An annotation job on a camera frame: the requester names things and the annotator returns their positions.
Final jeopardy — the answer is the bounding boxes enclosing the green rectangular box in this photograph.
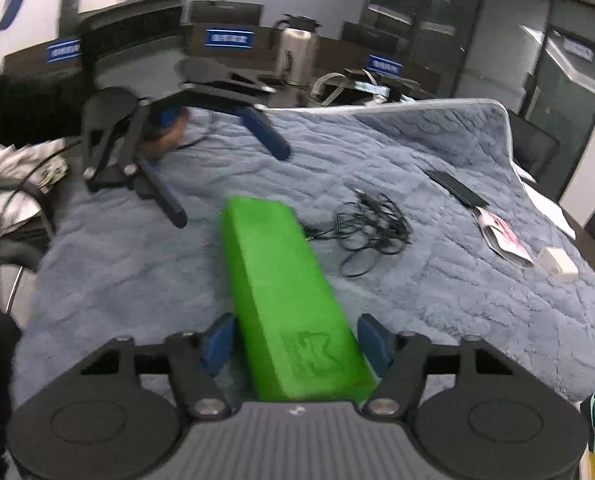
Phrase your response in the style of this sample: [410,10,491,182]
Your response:
[221,196,377,403]

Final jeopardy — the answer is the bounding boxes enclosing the glass door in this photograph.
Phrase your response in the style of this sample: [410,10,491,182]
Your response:
[525,25,595,201]

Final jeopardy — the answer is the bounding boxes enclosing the white cloth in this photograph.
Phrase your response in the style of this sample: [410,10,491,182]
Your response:
[0,140,71,236]

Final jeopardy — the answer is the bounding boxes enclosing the white charger adapter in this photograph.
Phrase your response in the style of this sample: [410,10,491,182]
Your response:
[536,246,579,283]

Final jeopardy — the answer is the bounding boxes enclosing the dark conference table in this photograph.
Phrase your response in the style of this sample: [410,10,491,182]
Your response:
[560,207,595,283]

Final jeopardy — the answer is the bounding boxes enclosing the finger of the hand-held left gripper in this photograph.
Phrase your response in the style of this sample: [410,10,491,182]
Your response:
[152,80,292,162]
[82,101,189,229]

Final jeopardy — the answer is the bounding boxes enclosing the person's left hand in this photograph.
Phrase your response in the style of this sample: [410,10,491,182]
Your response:
[140,109,191,161]

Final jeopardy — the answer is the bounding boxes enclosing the white ribbon cable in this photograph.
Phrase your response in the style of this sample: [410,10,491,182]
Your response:
[311,72,351,106]

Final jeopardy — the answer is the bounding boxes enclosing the black cable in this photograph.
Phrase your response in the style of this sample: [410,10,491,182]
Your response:
[297,187,412,278]

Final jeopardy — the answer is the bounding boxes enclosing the blue-grey fleece blanket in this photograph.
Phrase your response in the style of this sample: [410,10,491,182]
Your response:
[15,99,595,406]

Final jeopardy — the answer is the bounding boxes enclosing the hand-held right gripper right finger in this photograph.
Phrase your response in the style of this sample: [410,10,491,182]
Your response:
[356,312,515,418]

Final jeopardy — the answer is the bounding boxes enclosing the white paper sheet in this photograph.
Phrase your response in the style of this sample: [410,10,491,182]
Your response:
[520,166,577,239]

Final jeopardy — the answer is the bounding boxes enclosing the blue desk nameplate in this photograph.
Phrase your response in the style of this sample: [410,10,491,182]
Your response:
[46,37,82,65]
[205,27,254,48]
[369,54,403,77]

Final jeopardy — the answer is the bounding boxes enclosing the steel thermos flask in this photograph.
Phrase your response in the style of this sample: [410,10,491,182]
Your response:
[272,15,323,91]

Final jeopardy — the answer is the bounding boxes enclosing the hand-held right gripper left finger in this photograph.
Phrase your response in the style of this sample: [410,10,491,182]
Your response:
[80,312,238,418]

